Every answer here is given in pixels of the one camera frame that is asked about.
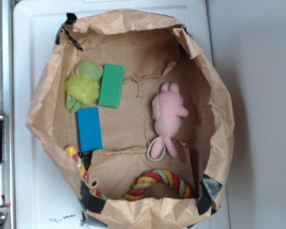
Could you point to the green rectangular block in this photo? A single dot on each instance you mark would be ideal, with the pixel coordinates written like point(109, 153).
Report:
point(111, 85)

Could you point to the multicolored twisted rope toy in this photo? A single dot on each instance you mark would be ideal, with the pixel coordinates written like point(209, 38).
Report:
point(142, 184)

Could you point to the pink plush bunny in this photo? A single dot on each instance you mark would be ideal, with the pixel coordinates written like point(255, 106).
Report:
point(168, 111)

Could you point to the green fuzzy plush toy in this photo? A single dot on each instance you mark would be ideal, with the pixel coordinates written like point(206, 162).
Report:
point(82, 87)

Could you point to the aluminium frame rail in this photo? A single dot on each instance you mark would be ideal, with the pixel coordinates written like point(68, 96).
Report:
point(7, 178)

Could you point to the blue rectangular block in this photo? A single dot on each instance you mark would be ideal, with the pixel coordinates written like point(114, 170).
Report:
point(89, 129)

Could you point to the brown paper bag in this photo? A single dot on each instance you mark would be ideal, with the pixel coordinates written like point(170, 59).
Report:
point(153, 49)

